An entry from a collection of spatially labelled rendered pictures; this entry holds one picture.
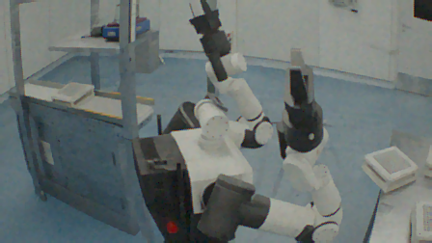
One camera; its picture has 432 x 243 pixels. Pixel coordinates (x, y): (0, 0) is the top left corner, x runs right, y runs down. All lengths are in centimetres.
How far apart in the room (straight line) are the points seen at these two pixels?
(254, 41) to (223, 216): 500
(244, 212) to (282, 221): 10
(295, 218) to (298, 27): 479
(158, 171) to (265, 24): 481
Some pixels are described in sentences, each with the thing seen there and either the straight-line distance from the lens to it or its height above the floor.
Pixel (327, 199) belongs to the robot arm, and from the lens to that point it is 101.
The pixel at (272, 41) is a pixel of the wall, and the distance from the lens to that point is 583.
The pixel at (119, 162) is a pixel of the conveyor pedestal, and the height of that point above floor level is 61.
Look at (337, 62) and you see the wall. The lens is 578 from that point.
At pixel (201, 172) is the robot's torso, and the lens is 108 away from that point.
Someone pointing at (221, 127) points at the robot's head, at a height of 135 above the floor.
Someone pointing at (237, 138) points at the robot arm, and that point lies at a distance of 147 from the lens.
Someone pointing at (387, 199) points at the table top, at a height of 88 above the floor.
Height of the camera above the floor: 184
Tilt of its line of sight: 25 degrees down
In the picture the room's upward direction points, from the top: straight up
